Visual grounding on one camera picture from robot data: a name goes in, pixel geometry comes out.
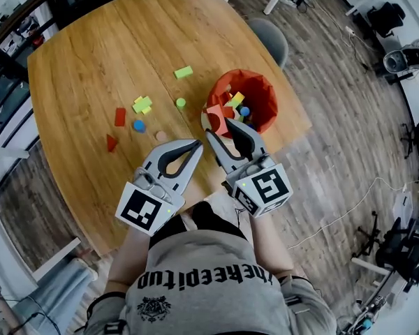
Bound black office chair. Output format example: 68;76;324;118
366;1;406;38
375;214;419;292

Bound yellow-green blocks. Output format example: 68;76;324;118
132;96;153;114

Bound black metal railing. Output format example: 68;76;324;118
0;0;71;188

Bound white desk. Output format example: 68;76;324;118
0;186;82;292

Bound person's right forearm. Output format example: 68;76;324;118
249;209;294;275

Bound colourful toy blocks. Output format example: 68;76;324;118
216;91;258;128

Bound person's grey t-shirt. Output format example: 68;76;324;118
83;230;338;335

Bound person's left forearm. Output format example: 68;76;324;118
104;227;151;288

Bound white cable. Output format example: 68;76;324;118
288;176;419;251

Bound light green cross-shaped block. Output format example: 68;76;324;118
133;95;152;115

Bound red arch block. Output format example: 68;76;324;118
205;103;232;137

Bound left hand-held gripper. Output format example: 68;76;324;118
115;138;205;237

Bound grey chair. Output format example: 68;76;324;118
246;17;289;70

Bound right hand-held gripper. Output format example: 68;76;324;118
205;118;294;218

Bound beige storage bag red lining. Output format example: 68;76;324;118
200;68;279;149

